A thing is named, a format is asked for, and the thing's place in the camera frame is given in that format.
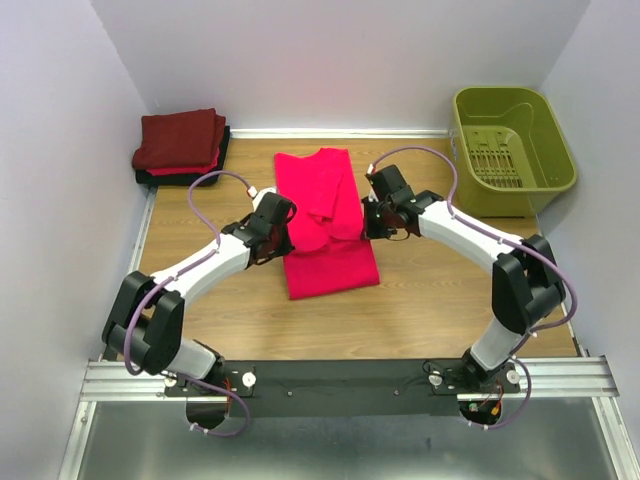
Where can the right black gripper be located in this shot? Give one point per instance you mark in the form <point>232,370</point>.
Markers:
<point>369,231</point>

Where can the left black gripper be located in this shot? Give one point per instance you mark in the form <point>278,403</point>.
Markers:
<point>285,247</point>

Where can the pink t shirt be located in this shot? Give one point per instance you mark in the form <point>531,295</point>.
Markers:
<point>329,253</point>

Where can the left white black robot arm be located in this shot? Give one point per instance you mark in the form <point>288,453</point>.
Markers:
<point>146,321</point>

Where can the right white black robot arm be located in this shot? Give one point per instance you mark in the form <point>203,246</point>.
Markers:
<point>525,284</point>

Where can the folded bright red shirt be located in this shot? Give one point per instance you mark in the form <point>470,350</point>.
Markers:
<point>180,170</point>

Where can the folded dark red shirt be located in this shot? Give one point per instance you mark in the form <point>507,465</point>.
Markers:
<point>186,138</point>

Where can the olive green plastic bin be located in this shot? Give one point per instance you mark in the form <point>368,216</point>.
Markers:
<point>510,153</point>

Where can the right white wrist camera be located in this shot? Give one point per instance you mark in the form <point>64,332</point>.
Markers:
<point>372,196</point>

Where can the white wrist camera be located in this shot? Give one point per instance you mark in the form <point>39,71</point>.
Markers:
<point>257,195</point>
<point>372,196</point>

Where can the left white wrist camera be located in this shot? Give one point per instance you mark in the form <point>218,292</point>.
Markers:
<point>257,195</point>

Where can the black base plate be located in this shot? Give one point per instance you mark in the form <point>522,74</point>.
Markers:
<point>346,388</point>

